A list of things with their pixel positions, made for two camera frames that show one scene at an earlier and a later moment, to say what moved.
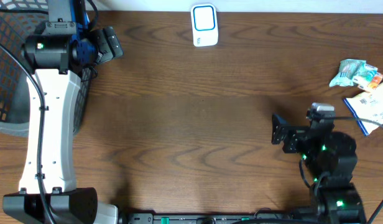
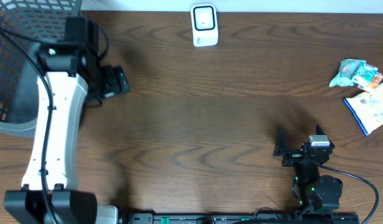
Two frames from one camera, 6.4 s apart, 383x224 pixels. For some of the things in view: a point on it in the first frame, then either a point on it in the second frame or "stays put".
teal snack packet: [347, 68] stays put
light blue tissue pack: [363, 78] stays put
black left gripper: [109, 47] -> [117, 82]
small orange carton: [375, 81] stays put
